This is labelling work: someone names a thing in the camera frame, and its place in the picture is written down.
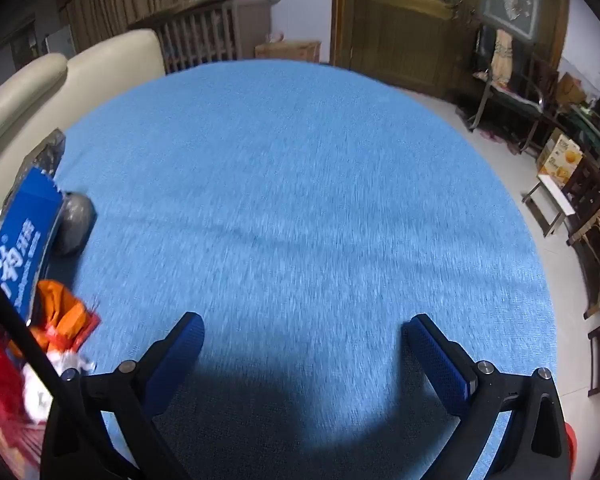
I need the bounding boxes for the light wooden chair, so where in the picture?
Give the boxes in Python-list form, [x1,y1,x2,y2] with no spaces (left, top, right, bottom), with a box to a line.
[567,155,600,321]

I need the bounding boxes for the wooden slatted crib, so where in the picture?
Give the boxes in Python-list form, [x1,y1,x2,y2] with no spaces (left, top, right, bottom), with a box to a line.
[129,0,284,76]

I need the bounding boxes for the orange print cardboard box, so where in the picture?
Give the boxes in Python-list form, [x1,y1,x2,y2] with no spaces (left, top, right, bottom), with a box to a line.
[536,127,583,188]

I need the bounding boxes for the beige hanging garment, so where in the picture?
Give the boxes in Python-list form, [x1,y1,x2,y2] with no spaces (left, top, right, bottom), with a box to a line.
[490,29,515,83]

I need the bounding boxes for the orange plastic wrapper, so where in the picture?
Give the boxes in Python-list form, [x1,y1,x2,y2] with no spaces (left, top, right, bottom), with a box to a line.
[7,280,102,361]

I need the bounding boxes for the brown cardboard box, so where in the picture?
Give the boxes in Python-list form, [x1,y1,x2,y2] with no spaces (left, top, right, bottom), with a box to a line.
[255,40,322,64]

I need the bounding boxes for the blue tablecloth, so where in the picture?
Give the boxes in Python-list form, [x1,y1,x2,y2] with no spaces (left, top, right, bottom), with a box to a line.
[40,59,558,480]

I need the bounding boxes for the grey crumpled wrapper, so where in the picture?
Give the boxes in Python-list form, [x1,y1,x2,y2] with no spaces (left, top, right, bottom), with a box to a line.
[52,191,97,257]

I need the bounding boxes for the blue snack packet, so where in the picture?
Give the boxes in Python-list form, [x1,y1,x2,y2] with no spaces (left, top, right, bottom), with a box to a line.
[0,167,65,326]

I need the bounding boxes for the white paper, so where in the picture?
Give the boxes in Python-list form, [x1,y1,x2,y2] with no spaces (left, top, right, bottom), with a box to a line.
[20,350,93,421]

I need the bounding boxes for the wooden double door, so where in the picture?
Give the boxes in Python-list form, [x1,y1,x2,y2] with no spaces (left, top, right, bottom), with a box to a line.
[331,0,571,106]

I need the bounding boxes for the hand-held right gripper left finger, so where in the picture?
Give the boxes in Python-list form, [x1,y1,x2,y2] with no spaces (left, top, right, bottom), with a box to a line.
[40,311,206,480]

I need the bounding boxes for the dark metal armchair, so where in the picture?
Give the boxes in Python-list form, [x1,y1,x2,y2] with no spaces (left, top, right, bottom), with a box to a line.
[467,25,561,156]

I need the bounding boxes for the white small stool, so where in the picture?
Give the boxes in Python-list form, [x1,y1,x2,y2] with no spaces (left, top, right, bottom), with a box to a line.
[522,172,578,238]

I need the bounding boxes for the white appliance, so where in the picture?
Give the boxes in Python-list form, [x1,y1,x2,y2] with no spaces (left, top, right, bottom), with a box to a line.
[45,30,76,59]

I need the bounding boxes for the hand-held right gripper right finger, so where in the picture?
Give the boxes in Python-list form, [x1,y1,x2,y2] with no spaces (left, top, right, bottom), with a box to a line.
[402,314,573,480]

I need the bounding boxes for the cream leather sofa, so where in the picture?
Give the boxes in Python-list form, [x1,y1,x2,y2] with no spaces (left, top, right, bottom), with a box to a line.
[0,28,167,196]

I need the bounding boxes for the red plastic wrapper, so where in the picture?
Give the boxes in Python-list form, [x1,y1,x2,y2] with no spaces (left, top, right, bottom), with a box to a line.
[0,300,46,461]

